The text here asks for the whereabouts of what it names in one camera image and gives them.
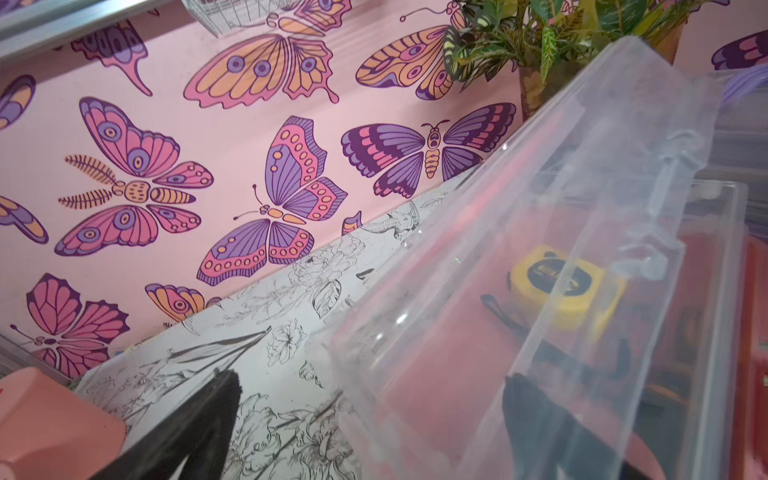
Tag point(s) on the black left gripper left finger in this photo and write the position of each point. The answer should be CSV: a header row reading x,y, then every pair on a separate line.
x,y
191,443

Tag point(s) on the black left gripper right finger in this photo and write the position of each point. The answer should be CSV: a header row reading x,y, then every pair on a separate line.
x,y
548,442

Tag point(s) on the pink toolbox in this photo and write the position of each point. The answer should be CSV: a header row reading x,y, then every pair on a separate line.
x,y
606,171

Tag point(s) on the purple toolbox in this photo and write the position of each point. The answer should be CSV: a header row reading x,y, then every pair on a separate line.
x,y
739,150

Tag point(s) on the yellow tape measure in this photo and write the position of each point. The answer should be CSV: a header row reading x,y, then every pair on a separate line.
x,y
587,296

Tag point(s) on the pink watering can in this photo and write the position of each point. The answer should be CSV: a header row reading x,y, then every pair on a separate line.
x,y
48,432

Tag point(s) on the potted leafy plant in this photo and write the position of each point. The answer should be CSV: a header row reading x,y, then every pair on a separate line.
x,y
549,42

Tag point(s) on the white wire basket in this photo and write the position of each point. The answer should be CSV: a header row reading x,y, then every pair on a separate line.
x,y
223,17

